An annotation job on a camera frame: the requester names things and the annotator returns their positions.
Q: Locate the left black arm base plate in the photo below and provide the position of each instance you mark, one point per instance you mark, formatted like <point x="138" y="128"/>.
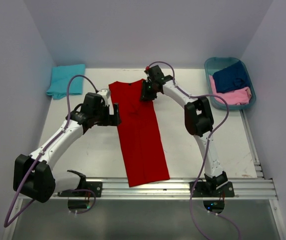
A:
<point x="96" y="187"/>

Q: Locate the aluminium mounting rail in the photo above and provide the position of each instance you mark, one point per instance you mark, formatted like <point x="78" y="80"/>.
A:
<point x="244" y="188"/>

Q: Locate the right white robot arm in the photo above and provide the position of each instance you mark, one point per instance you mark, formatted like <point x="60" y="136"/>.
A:
<point x="198" y="119"/>

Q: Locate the navy blue t shirt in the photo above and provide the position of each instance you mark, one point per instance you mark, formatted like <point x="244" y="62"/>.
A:
<point x="231" y="78"/>

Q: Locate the red t shirt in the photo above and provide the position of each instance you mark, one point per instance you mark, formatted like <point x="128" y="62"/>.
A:
<point x="139" y="135"/>

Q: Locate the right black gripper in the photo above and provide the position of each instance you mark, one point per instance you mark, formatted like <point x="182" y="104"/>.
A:
<point x="144" y="95"/>

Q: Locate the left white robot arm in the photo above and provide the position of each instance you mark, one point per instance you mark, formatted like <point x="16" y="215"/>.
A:
<point x="33" y="176"/>

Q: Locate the folded teal t shirt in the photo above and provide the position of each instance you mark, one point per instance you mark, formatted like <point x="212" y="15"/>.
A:
<point x="60" y="77"/>

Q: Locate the pink t shirt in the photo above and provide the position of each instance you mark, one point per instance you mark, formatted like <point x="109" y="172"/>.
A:
<point x="236" y="97"/>

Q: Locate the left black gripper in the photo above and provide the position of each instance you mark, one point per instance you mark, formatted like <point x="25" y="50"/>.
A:
<point x="111" y="119"/>

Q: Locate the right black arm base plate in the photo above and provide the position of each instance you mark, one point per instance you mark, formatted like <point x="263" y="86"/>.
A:
<point x="202" y="190"/>

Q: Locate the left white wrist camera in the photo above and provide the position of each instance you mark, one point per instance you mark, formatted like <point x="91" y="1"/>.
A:
<point x="105" y="93"/>

